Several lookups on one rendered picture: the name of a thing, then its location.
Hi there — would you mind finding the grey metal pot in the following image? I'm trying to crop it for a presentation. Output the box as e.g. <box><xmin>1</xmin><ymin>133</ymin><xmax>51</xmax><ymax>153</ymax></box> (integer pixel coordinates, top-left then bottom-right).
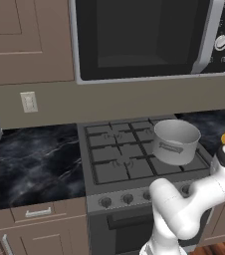
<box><xmin>152</xmin><ymin>119</ymin><xmax>202</xmax><ymax>166</ymax></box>

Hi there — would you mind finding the grey gas hob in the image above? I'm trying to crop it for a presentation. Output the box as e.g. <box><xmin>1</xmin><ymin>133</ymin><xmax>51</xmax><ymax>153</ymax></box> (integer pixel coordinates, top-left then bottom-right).
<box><xmin>76</xmin><ymin>114</ymin><xmax>215</xmax><ymax>196</ymax></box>

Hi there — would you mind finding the black microwave oven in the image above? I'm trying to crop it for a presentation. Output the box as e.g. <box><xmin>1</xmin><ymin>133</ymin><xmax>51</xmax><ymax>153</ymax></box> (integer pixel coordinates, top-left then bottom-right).
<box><xmin>68</xmin><ymin>0</ymin><xmax>225</xmax><ymax>86</ymax></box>

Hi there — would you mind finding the black oven door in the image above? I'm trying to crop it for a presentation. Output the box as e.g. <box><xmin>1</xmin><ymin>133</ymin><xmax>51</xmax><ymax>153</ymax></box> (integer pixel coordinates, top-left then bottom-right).
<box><xmin>88</xmin><ymin>203</ymin><xmax>215</xmax><ymax>255</ymax></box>

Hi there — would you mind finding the brown drawer front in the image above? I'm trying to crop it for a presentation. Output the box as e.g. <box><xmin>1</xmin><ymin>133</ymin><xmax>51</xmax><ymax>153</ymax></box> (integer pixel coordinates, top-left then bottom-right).
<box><xmin>10</xmin><ymin>201</ymin><xmax>57</xmax><ymax>224</ymax></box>

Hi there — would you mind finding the brown base cupboard door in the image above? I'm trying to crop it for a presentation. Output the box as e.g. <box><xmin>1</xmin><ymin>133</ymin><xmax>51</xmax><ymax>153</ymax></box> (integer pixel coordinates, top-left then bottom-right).
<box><xmin>0</xmin><ymin>214</ymin><xmax>91</xmax><ymax>255</ymax></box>
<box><xmin>200</xmin><ymin>193</ymin><xmax>225</xmax><ymax>247</ymax></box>

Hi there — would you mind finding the white microwave dial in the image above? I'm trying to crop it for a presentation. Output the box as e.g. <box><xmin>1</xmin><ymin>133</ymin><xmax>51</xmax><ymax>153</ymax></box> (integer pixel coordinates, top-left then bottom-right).
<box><xmin>214</xmin><ymin>33</ymin><xmax>225</xmax><ymax>52</ymax></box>

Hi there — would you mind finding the white wall socket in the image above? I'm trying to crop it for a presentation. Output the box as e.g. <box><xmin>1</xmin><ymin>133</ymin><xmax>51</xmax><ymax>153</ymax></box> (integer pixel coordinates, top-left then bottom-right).
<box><xmin>20</xmin><ymin>91</ymin><xmax>39</xmax><ymax>114</ymax></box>

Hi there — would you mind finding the silver drawer handle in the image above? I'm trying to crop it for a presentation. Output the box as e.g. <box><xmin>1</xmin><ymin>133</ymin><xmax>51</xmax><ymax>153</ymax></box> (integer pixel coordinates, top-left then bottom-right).
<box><xmin>25</xmin><ymin>206</ymin><xmax>53</xmax><ymax>219</ymax></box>

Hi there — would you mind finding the brown wall cupboard door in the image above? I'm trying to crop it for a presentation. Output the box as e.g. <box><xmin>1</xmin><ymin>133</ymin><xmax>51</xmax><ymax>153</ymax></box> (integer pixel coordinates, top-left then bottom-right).
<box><xmin>0</xmin><ymin>0</ymin><xmax>76</xmax><ymax>87</ymax></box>

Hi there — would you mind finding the silver microwave door handle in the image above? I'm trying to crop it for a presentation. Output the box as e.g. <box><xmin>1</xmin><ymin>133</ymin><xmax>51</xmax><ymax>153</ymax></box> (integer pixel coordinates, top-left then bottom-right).
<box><xmin>191</xmin><ymin>0</ymin><xmax>225</xmax><ymax>75</ymax></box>

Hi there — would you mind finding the silver cupboard door handle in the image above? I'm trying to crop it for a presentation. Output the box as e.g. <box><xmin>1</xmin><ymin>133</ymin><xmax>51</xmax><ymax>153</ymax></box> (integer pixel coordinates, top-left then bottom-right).
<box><xmin>1</xmin><ymin>233</ymin><xmax>15</xmax><ymax>255</ymax></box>

